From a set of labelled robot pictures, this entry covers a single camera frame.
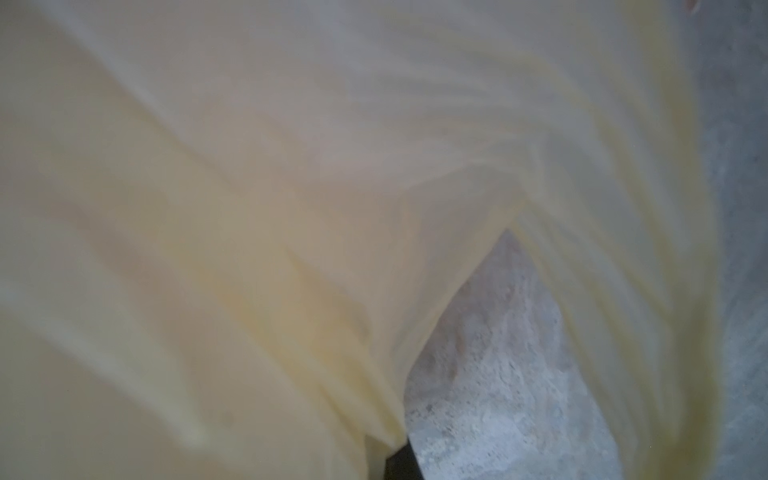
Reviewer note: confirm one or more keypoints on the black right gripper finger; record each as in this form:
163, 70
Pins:
403, 465

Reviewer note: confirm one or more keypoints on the cream plastic fruit-print bag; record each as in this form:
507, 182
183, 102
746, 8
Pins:
228, 228

